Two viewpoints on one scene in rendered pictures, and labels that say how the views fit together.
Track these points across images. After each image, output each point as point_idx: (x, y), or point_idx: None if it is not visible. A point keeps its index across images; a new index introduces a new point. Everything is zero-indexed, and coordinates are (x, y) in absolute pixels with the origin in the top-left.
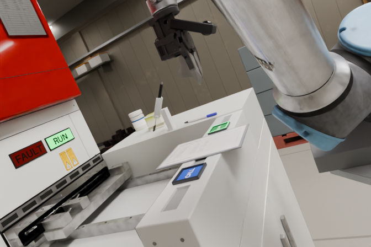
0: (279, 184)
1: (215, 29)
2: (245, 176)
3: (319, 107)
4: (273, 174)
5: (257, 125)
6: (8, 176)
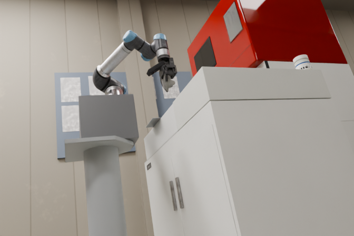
0: (192, 167)
1: (148, 72)
2: (160, 139)
3: None
4: (185, 154)
5: (186, 112)
6: None
